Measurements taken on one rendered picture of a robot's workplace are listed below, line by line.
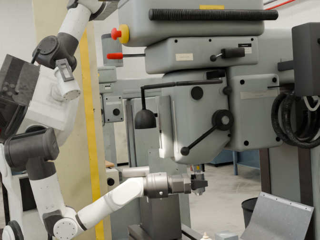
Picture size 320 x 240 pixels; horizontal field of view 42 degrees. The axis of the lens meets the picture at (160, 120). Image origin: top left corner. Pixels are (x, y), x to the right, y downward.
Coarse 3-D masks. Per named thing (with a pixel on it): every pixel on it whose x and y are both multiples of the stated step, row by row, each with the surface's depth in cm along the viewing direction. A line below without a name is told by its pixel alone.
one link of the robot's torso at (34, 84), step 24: (0, 72) 140; (24, 72) 145; (48, 72) 151; (0, 96) 135; (24, 96) 139; (48, 96) 145; (0, 120) 144; (24, 120) 138; (48, 120) 140; (72, 120) 148
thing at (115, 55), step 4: (120, 52) 145; (108, 56) 142; (112, 56) 143; (116, 56) 143; (120, 56) 144; (124, 56) 145; (128, 56) 145; (132, 56) 146; (136, 56) 146; (140, 56) 147; (144, 56) 148
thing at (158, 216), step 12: (144, 204) 180; (156, 204) 168; (168, 204) 169; (144, 216) 182; (156, 216) 168; (168, 216) 169; (144, 228) 185; (156, 228) 168; (168, 228) 169; (180, 228) 171
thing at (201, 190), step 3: (192, 177) 144; (198, 177) 143; (201, 177) 144; (192, 189) 145; (195, 189) 144; (198, 189) 144; (201, 189) 144; (204, 189) 145; (195, 192) 144; (198, 192) 144; (201, 192) 144
